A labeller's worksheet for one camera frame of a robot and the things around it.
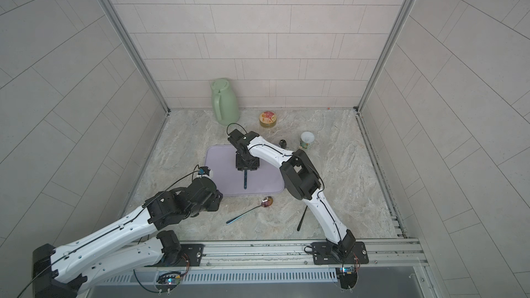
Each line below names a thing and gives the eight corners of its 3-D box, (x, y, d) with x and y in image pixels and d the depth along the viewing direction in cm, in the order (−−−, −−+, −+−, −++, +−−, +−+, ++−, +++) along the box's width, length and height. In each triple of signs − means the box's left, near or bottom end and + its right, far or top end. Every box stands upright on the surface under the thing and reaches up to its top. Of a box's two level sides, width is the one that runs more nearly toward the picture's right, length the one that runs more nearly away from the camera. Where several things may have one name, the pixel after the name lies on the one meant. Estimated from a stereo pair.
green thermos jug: (217, 131, 109) (206, 99, 91) (222, 110, 119) (213, 78, 101) (236, 131, 109) (229, 99, 91) (240, 111, 119) (234, 78, 101)
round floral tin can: (259, 127, 111) (259, 122, 108) (260, 116, 116) (260, 111, 113) (276, 127, 111) (276, 122, 108) (276, 116, 116) (276, 111, 113)
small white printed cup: (300, 149, 102) (301, 142, 97) (299, 138, 106) (300, 131, 102) (313, 149, 102) (315, 142, 97) (311, 138, 106) (313, 131, 102)
